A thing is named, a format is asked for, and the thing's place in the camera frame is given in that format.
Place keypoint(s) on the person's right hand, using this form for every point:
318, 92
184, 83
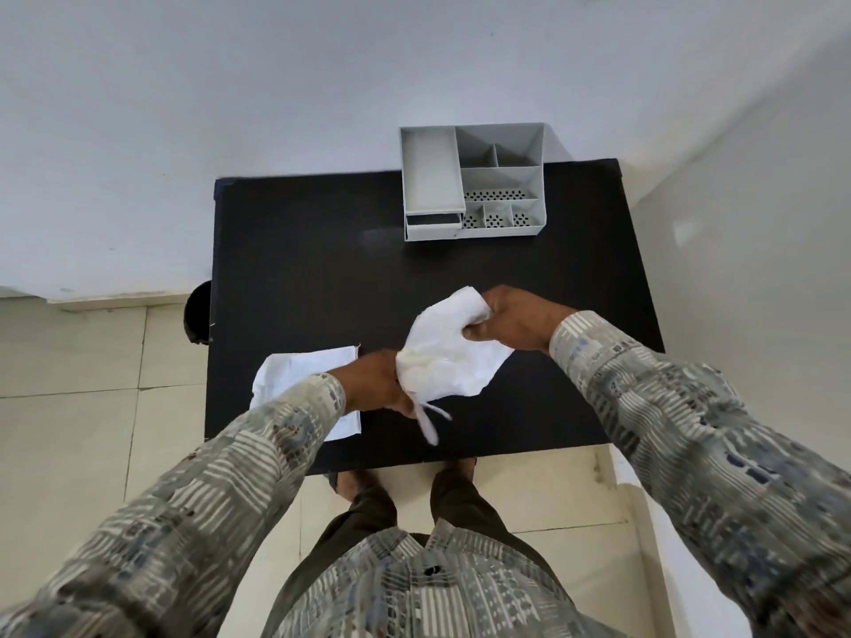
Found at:
525, 318

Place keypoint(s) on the person's left hand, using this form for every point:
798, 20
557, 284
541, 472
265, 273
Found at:
367, 385

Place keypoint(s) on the person's right thumb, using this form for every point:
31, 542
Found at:
480, 332

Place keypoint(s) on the person's left fingers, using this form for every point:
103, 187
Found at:
401, 406

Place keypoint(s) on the person's right forearm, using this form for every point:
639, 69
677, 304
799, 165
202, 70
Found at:
691, 431

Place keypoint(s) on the person's left forearm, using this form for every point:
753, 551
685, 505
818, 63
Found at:
219, 485

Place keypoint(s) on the person's right sandal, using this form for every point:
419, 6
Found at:
455, 469

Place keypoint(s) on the person's sandal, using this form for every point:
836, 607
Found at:
351, 483
455, 469

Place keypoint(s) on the person's left sandal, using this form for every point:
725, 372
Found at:
351, 483

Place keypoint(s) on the white folded cloth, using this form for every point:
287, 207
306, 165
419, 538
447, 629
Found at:
299, 368

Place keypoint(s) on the person's dark trousers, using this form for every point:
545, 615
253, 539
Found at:
465, 508

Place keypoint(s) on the grey plastic desk organizer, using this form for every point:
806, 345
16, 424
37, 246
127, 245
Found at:
475, 182

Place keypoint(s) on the person's patterned shirt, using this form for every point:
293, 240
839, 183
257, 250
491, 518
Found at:
432, 584

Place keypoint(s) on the black round stool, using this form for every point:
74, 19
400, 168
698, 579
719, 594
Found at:
199, 312

